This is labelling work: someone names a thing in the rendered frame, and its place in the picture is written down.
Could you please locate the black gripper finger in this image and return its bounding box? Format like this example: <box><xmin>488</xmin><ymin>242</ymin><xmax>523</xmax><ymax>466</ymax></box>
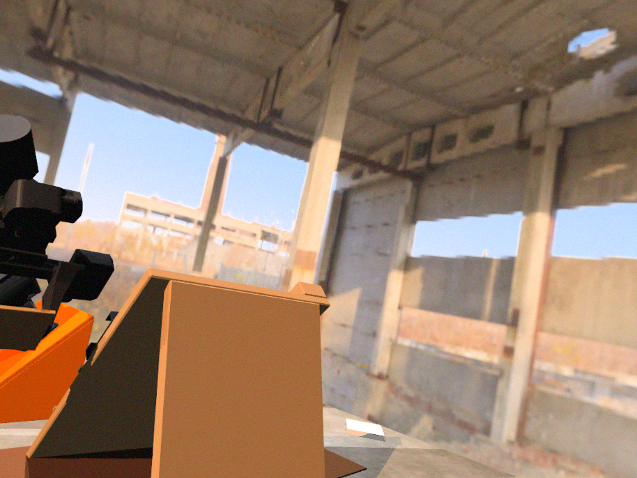
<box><xmin>41</xmin><ymin>261</ymin><xmax>88</xmax><ymax>334</ymax></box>

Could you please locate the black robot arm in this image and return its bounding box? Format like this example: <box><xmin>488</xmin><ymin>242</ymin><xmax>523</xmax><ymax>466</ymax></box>
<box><xmin>0</xmin><ymin>114</ymin><xmax>83</xmax><ymax>309</ymax></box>

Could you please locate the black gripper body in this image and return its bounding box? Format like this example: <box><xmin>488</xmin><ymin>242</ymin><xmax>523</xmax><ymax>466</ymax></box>
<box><xmin>0</xmin><ymin>224</ymin><xmax>114</xmax><ymax>301</ymax></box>

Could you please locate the white rectangular card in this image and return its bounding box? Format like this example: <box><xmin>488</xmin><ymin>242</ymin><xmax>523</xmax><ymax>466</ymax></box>
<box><xmin>346</xmin><ymin>419</ymin><xmax>384</xmax><ymax>441</ymax></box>

